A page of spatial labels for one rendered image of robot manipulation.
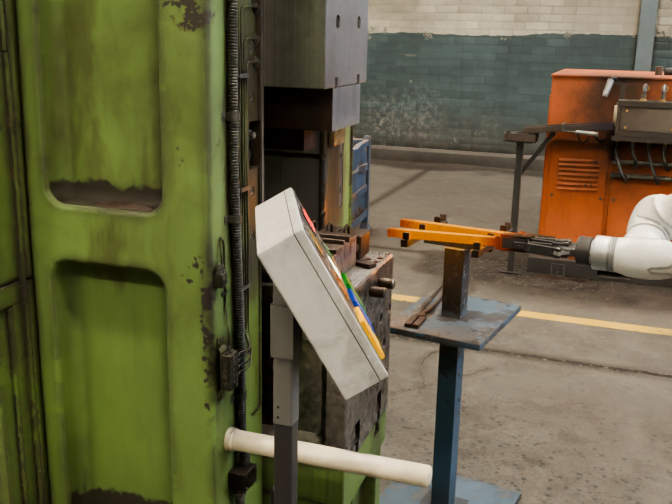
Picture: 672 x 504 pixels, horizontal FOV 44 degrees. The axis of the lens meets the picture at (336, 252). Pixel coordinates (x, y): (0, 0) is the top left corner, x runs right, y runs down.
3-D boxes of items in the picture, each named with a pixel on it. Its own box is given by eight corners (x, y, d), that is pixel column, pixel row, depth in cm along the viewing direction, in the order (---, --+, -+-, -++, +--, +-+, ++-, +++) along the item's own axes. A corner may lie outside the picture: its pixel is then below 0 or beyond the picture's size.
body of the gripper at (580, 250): (588, 269, 212) (551, 265, 216) (594, 262, 219) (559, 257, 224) (590, 241, 210) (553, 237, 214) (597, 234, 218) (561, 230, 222)
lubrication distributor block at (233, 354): (244, 394, 178) (243, 333, 175) (231, 405, 172) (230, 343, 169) (229, 391, 179) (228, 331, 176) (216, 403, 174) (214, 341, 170)
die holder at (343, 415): (387, 406, 233) (393, 253, 222) (344, 471, 199) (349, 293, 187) (208, 376, 251) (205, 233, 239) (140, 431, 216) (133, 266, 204)
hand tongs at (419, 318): (453, 273, 293) (453, 270, 293) (465, 274, 291) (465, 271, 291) (404, 327, 239) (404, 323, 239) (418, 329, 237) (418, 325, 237)
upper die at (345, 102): (359, 123, 201) (360, 83, 199) (332, 132, 183) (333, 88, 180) (204, 114, 214) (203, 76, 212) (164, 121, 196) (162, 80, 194)
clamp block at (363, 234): (369, 252, 221) (370, 229, 220) (360, 260, 214) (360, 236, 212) (327, 248, 225) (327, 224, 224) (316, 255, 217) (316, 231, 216)
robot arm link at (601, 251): (616, 267, 217) (593, 264, 220) (620, 233, 215) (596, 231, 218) (610, 276, 210) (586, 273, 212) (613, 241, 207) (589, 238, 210)
